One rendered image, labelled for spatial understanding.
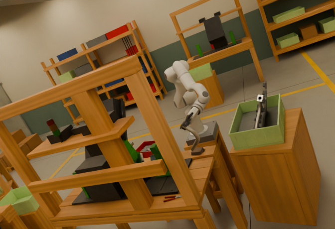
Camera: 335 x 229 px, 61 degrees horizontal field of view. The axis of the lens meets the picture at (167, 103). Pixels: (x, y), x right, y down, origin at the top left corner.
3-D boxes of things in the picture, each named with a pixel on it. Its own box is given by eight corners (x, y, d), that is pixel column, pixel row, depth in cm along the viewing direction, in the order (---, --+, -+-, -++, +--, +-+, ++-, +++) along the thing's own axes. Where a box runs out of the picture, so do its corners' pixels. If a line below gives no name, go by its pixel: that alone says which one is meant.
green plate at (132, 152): (133, 158, 253) (118, 140, 249) (139, 155, 249) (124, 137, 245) (127, 166, 243) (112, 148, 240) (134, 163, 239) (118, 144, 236)
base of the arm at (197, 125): (191, 128, 293) (184, 113, 287) (208, 123, 287) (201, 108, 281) (189, 138, 276) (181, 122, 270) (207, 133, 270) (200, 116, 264)
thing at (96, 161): (104, 187, 257) (86, 157, 247) (131, 184, 244) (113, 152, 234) (93, 202, 242) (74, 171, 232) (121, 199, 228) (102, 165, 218)
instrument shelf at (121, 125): (50, 142, 241) (47, 138, 240) (135, 119, 200) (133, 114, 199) (28, 159, 220) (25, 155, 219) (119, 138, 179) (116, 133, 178)
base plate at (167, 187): (96, 175, 292) (95, 173, 292) (192, 159, 243) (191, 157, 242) (72, 205, 257) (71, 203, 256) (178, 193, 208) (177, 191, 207)
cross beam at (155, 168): (37, 190, 241) (31, 181, 239) (167, 170, 183) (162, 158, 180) (32, 194, 237) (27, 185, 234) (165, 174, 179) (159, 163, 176)
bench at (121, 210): (125, 228, 339) (90, 170, 313) (248, 222, 272) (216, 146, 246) (93, 285, 280) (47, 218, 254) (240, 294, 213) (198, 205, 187)
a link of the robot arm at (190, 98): (184, 116, 281) (175, 95, 274) (201, 107, 283) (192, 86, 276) (188, 119, 270) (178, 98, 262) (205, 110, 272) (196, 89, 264)
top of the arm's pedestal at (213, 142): (191, 134, 305) (190, 131, 304) (219, 128, 292) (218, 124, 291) (185, 151, 277) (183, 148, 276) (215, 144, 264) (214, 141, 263)
